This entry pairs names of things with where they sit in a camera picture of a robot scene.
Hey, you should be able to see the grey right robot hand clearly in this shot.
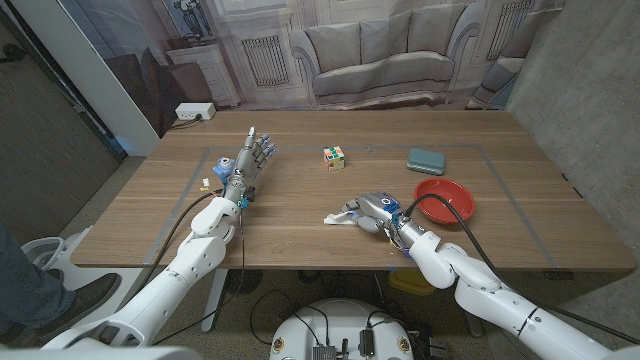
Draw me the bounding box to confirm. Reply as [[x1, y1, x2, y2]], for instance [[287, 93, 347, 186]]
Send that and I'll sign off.
[[344, 191, 426, 249]]

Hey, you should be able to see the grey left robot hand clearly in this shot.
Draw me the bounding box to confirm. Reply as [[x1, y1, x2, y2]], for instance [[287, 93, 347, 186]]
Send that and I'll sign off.
[[222, 126, 277, 204]]

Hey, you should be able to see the white paper towel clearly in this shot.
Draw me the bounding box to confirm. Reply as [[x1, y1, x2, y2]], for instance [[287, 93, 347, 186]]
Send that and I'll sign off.
[[323, 209, 359, 226]]

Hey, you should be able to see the red bowl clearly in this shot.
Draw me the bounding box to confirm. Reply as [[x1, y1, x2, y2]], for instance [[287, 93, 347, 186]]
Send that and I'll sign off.
[[413, 177, 477, 225]]

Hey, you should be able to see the colourful puzzle cube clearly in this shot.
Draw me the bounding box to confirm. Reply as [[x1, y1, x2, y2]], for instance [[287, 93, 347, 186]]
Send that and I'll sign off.
[[322, 145, 347, 173]]

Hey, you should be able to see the teal rounded sponge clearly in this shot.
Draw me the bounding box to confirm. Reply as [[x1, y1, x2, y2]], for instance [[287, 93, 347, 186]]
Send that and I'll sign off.
[[405, 147, 447, 176]]

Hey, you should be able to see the yellow object under table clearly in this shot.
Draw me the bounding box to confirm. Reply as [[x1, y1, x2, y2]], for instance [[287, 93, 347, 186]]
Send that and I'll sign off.
[[388, 268, 441, 296]]

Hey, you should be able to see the white power strip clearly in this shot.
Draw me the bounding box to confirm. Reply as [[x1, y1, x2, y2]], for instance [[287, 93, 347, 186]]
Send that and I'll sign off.
[[174, 102, 217, 121]]

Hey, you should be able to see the black round floor grille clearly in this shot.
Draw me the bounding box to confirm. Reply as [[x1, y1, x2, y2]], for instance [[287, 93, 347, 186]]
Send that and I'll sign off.
[[224, 269, 264, 296]]

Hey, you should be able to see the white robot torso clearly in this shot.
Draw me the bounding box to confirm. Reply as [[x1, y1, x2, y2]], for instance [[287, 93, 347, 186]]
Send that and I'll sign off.
[[269, 298, 415, 360]]

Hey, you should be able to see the white table leg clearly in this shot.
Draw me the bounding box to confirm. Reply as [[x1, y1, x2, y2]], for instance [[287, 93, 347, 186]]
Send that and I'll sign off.
[[200, 268, 229, 334]]

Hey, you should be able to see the grey table leg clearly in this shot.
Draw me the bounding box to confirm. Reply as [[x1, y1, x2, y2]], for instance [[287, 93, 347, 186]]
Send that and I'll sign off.
[[462, 309, 485, 338]]

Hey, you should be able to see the printed living room backdrop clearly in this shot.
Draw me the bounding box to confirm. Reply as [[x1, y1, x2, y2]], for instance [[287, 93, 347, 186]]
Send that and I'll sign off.
[[57, 0, 566, 136]]

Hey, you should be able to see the white plastic stand base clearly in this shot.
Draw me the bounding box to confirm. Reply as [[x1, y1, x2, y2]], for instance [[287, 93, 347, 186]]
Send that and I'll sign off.
[[18, 225, 119, 291]]

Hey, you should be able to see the dark leather shoe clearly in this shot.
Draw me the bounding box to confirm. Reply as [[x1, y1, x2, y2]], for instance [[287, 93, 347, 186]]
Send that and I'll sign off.
[[37, 272, 121, 331]]

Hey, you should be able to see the person's leg in jeans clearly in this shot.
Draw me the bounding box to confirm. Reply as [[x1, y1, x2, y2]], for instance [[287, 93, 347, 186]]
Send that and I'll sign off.
[[0, 224, 76, 331]]

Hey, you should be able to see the blue toy camera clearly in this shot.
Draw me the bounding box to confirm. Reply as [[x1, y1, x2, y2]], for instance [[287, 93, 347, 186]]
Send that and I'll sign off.
[[212, 156, 236, 180]]

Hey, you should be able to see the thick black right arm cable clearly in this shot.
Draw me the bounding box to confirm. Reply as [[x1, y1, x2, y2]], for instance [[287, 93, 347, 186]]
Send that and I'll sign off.
[[403, 193, 640, 346]]

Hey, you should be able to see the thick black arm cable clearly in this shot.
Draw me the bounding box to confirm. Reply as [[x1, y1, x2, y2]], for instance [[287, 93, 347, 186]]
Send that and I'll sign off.
[[132, 190, 224, 299], [403, 193, 640, 346]]

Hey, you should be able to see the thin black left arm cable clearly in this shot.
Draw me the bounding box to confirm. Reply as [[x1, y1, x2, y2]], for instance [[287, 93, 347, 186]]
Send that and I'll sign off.
[[149, 204, 247, 347]]

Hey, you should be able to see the black power strip cable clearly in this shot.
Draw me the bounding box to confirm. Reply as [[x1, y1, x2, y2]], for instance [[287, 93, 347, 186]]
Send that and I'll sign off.
[[169, 113, 204, 131]]

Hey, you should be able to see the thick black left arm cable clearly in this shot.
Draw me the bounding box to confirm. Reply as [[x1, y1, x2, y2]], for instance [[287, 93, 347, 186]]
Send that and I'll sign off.
[[132, 190, 224, 299]]

